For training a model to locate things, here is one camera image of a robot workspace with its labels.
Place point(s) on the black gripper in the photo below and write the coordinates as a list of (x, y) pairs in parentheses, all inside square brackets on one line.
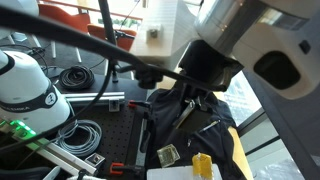
[(206, 63)]

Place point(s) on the black vest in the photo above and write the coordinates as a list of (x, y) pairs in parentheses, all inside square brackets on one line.
[(166, 116)]

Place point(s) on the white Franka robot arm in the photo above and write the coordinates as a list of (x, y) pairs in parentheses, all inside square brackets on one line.
[(26, 86)]

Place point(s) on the black clamp orange tip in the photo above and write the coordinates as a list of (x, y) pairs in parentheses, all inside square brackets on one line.
[(116, 168), (143, 104)]

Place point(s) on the yellow block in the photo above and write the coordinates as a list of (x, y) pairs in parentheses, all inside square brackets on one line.
[(202, 166)]

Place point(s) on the grey flat tray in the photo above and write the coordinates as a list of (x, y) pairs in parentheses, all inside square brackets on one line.
[(170, 174)]

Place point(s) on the black perforated breadboard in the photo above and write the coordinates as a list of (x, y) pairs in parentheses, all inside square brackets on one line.
[(116, 133)]

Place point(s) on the black tripod stand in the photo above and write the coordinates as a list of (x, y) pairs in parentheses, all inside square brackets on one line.
[(115, 71)]

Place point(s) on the orange chair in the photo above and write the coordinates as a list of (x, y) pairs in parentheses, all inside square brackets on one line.
[(100, 31), (73, 20)]

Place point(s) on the wooden background table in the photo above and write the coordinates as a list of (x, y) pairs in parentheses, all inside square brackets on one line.
[(128, 8)]

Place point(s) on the metal corner bracket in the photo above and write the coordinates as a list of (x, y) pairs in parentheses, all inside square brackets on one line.
[(95, 160), (114, 106)]

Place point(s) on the double aluminium rail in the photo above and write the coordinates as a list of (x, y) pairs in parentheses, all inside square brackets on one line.
[(93, 96)]

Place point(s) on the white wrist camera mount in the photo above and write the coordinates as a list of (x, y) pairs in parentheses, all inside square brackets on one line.
[(166, 20)]

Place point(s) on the single aluminium rail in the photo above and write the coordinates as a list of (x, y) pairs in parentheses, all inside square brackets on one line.
[(60, 155)]

